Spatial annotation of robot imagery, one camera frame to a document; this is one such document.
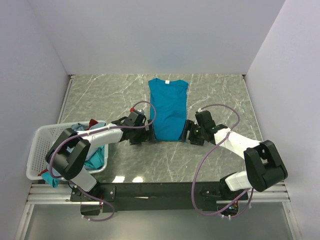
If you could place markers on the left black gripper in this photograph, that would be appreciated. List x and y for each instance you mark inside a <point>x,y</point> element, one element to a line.
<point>145,136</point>

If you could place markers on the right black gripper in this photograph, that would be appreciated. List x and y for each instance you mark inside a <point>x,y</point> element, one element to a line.
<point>189,126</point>

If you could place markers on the teal blue t shirt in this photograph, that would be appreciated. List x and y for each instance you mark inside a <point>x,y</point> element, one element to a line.
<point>169,108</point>

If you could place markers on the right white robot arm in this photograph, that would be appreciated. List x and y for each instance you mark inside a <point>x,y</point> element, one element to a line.
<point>263,164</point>

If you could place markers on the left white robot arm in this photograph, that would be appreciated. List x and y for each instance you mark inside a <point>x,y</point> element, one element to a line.
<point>68,154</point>

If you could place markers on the red garment in basket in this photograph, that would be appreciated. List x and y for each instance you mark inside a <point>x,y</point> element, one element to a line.
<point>92,123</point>

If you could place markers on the teal t shirt in basket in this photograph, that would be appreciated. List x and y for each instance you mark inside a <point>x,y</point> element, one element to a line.
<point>94,161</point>

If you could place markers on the grey blue t shirt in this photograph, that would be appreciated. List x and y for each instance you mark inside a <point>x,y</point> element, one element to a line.
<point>80,127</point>

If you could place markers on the black base beam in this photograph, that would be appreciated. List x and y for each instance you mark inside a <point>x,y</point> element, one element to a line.
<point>163,196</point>

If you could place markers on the white plastic laundry basket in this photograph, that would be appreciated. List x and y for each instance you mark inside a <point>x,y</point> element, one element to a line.
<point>42,142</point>

